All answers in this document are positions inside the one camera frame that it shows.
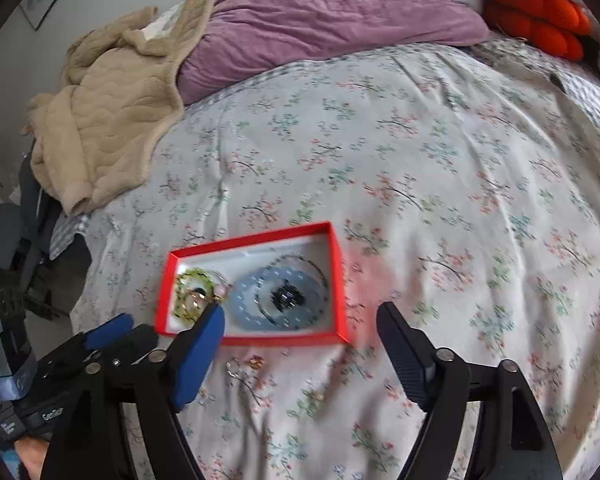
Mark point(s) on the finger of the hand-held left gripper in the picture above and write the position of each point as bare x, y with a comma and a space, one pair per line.
107, 332
140, 340

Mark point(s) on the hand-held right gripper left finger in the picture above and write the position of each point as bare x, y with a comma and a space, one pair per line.
195, 360

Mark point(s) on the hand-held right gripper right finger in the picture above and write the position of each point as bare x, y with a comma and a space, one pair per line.
405, 355

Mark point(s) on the silver hoop earring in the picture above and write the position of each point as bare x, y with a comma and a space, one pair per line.
232, 366

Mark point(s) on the small gold charm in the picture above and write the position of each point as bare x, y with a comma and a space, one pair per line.
317, 396

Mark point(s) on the red cardboard box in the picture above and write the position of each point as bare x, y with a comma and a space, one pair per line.
290, 338

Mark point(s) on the black hair claw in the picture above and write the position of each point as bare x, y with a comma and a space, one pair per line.
285, 297

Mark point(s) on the person's left hand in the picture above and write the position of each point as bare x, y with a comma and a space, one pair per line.
29, 455

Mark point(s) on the dark clothes pile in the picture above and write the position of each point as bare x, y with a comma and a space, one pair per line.
40, 240

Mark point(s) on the floral bedsheet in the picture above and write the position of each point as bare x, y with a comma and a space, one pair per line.
430, 185

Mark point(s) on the beige quilted blanket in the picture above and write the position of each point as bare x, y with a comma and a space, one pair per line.
110, 110

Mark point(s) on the purple pillow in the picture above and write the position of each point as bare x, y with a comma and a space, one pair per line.
330, 10

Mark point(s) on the orange plush cushion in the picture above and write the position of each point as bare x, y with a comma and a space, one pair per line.
545, 20

